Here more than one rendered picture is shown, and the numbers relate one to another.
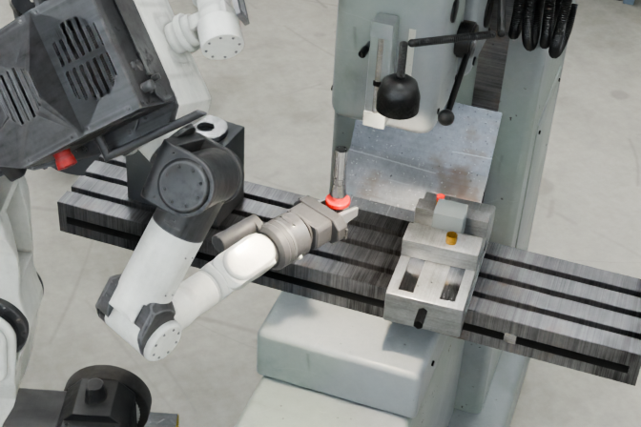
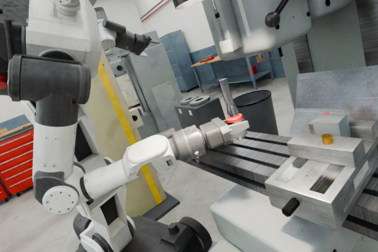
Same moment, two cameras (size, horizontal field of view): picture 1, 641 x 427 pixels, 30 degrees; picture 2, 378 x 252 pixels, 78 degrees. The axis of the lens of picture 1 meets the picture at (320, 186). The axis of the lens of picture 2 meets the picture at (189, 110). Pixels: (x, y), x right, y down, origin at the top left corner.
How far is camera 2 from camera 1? 1.75 m
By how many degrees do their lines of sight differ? 44
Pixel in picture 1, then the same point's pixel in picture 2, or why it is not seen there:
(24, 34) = not seen: outside the picture
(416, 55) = not seen: outside the picture
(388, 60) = not seen: outside the picture
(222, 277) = (125, 161)
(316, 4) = not seen: hidden behind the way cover
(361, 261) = (275, 165)
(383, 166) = (314, 115)
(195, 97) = (61, 33)
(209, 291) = (116, 170)
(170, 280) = (42, 154)
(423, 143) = (336, 98)
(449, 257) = (327, 155)
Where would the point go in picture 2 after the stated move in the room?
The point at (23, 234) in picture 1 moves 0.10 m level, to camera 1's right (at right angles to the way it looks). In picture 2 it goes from (93, 145) to (106, 146)
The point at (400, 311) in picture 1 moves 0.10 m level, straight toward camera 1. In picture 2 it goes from (279, 199) to (259, 232)
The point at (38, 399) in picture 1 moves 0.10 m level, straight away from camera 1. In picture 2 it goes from (162, 228) to (169, 214)
